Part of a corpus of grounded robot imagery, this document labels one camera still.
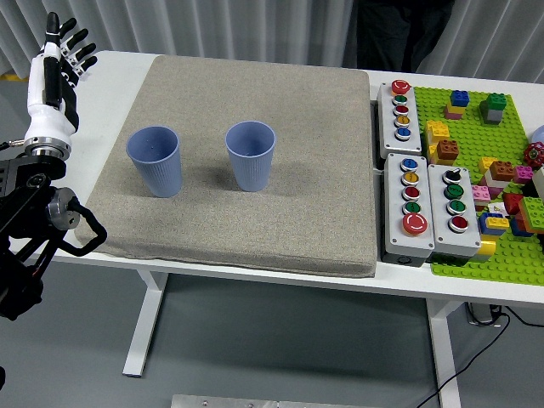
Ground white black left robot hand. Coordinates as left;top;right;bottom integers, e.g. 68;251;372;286
23;11;99;149

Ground blue ribbed plastic cup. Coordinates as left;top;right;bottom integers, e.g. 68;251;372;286
126;125;184;199
224;121;277;193

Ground white curtain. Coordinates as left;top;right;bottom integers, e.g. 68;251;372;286
0;0;544;84

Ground white table leg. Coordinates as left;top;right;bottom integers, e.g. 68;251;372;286
122;269;171;378
426;298;468;408

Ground grey-brown foam mat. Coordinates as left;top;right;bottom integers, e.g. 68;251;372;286
74;54;379;280

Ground grey five-button control box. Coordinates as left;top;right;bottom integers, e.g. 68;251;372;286
376;80;423;159
383;152;437;258

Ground person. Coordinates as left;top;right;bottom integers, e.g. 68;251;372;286
354;0;456;73

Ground brown toy brick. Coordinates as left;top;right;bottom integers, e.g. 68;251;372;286
488;161;515;183
435;139;462;162

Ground green studded baseplate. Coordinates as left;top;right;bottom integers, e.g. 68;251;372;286
412;86;544;286

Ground yellow round toy block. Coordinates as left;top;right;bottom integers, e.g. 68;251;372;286
474;237;498;263

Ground red toy brick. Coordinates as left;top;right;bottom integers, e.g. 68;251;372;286
501;192;527;217

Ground grey power adapter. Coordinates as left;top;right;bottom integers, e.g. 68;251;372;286
466;302;505;327

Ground red valve handwheel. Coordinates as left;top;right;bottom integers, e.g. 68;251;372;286
523;142;544;169

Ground large green toy brick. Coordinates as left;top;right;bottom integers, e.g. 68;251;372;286
517;196;544;235

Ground white box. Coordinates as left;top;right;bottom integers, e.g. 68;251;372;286
531;166;544;201

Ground grey selector switch control box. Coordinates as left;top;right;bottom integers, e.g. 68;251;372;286
427;163;484;258

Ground black floor cable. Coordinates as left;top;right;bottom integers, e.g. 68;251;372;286
418;306;544;408

